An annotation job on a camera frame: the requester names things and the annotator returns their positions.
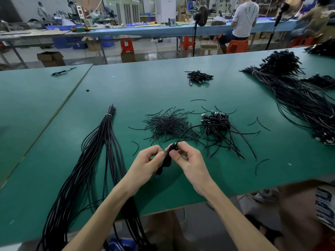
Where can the person's left hand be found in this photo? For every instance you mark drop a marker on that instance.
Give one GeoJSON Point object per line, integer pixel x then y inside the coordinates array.
{"type": "Point", "coordinates": [141, 169]}

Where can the person's right hand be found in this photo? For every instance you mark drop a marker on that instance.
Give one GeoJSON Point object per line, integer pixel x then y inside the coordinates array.
{"type": "Point", "coordinates": [192, 169]}

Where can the person's left thumb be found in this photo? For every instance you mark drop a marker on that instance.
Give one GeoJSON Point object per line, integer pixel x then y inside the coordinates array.
{"type": "Point", "coordinates": [159, 159]}

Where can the person's right thumb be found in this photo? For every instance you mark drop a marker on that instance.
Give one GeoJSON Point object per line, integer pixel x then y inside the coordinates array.
{"type": "Point", "coordinates": [175, 156]}

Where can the person's left forearm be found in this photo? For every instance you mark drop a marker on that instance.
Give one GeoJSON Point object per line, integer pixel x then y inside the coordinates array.
{"type": "Point", "coordinates": [102, 219]}

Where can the person's right forearm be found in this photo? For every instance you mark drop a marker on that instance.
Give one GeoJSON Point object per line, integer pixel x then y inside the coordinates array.
{"type": "Point", "coordinates": [235, 222]}

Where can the short black tie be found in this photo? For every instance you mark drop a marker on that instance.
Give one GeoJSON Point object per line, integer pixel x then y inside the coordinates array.
{"type": "Point", "coordinates": [225, 112]}
{"type": "Point", "coordinates": [257, 164]}
{"type": "Point", "coordinates": [261, 124]}
{"type": "Point", "coordinates": [198, 100]}
{"type": "Point", "coordinates": [137, 147]}

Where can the pile of short black ties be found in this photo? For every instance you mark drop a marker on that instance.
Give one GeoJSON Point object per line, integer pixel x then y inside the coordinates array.
{"type": "Point", "coordinates": [168, 125]}

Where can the blue shoe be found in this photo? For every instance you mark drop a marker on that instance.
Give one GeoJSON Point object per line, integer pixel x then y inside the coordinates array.
{"type": "Point", "coordinates": [123, 245]}

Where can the white power strip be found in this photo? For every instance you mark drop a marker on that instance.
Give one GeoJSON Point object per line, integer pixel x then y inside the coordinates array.
{"type": "Point", "coordinates": [267, 196]}

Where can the small cardboard box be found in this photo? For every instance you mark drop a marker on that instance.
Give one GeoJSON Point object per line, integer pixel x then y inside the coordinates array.
{"type": "Point", "coordinates": [128, 57]}

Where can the labelled cardboard box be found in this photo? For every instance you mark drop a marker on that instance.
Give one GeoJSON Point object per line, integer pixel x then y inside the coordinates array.
{"type": "Point", "coordinates": [208, 50]}

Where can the orange plastic stool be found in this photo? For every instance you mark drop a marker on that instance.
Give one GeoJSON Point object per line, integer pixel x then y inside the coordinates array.
{"type": "Point", "coordinates": [187, 43]}
{"type": "Point", "coordinates": [127, 44]}
{"type": "Point", "coordinates": [302, 41]}
{"type": "Point", "coordinates": [237, 46]}

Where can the blue plastic bin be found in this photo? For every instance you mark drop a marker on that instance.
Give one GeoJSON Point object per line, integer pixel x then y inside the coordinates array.
{"type": "Point", "coordinates": [68, 43]}
{"type": "Point", "coordinates": [107, 41]}

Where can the long blue workbench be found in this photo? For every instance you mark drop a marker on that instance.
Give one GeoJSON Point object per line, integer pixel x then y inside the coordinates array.
{"type": "Point", "coordinates": [146, 30]}

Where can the person's right leg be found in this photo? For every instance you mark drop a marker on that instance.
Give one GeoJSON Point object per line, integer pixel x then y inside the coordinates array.
{"type": "Point", "coordinates": [298, 219]}

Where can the black standing fan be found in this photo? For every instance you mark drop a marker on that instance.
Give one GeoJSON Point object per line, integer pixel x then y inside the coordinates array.
{"type": "Point", "coordinates": [201, 16]}
{"type": "Point", "coordinates": [281, 10]}

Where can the white tall cabinet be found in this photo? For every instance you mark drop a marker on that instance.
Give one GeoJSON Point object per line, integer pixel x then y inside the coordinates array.
{"type": "Point", "coordinates": [165, 9]}

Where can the open cardboard box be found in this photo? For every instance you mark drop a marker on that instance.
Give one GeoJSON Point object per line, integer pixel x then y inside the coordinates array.
{"type": "Point", "coordinates": [51, 58]}

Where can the white slatted machine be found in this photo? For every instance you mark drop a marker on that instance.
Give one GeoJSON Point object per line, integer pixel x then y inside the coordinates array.
{"type": "Point", "coordinates": [128, 13]}

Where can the white printed garment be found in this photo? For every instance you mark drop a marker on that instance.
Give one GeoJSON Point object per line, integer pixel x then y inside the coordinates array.
{"type": "Point", "coordinates": [325, 206]}

